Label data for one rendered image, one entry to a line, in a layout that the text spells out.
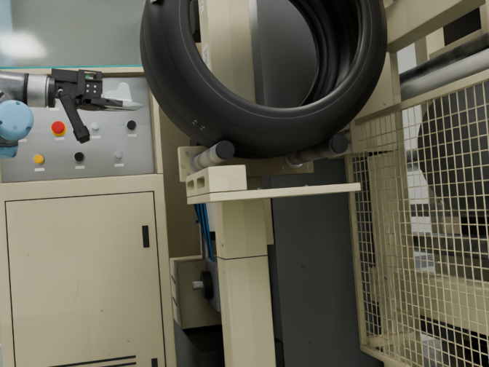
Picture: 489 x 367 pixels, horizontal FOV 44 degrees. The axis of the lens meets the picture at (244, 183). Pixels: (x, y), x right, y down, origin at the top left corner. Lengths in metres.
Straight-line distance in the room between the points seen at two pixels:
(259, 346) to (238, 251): 0.28
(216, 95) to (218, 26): 0.51
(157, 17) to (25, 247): 0.97
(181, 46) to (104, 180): 0.81
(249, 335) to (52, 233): 0.73
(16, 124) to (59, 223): 0.83
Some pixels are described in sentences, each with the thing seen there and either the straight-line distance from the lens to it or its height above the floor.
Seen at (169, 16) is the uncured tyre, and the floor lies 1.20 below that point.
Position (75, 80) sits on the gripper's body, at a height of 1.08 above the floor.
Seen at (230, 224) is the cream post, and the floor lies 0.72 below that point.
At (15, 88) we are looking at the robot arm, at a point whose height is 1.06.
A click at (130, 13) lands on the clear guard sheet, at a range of 2.19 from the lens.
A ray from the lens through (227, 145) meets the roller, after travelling 1.37.
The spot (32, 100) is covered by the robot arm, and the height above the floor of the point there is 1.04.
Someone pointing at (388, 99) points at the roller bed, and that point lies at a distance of 1.87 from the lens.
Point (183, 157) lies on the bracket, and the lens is 1.70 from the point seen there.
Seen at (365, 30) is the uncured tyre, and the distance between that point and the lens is 1.49.
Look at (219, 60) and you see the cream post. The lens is 1.79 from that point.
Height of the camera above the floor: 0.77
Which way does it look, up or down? 2 degrees up
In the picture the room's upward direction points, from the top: 4 degrees counter-clockwise
